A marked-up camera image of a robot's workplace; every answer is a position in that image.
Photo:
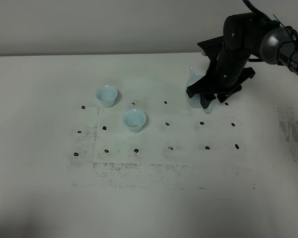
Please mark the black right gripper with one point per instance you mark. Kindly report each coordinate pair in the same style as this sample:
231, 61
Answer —
224, 76

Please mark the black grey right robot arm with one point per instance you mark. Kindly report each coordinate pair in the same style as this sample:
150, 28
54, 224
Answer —
247, 37

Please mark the near blue porcelain teacup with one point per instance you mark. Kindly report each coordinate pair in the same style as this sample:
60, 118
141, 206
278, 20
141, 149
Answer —
134, 120

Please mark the blue porcelain teacup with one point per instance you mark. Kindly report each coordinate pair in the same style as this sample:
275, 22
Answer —
107, 95
134, 120

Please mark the far blue porcelain teacup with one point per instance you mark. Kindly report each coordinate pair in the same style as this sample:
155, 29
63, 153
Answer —
107, 95

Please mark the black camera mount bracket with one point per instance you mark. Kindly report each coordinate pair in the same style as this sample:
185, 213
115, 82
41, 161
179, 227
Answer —
211, 47

